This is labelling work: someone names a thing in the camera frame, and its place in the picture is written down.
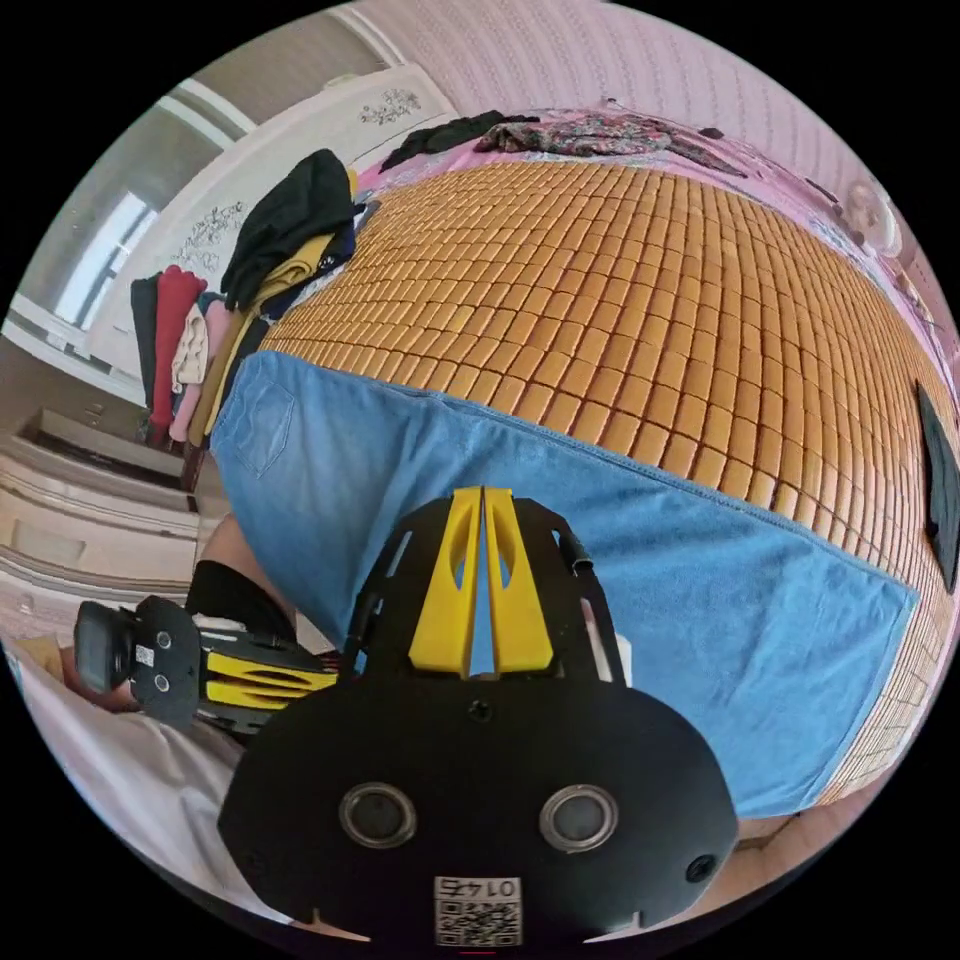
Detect floral patterned garment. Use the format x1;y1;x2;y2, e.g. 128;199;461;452
475;107;753;179

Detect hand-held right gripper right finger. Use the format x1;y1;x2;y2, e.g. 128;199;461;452
484;487;556;675

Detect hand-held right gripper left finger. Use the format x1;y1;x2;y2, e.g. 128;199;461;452
408;487;482;673

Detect blue jeans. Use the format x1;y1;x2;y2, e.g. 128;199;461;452
209;350;921;820

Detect white cupboard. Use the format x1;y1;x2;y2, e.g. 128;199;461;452
0;404;230;595

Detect window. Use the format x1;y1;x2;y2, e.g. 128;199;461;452
11;78;260;335

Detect black garment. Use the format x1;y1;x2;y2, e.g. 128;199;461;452
380;109;543;173

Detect person's body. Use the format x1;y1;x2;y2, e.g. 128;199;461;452
14;515;303;928

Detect pile of clothes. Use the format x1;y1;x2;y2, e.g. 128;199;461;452
130;148;374;453

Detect bed with woven mat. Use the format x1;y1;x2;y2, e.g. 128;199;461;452
82;63;960;849

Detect person's left hand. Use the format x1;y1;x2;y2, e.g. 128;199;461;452
62;661;142;712

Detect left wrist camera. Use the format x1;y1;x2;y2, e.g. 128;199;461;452
73;599;139;693

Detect dark flat cloth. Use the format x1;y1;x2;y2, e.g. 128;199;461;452
915;380;960;595

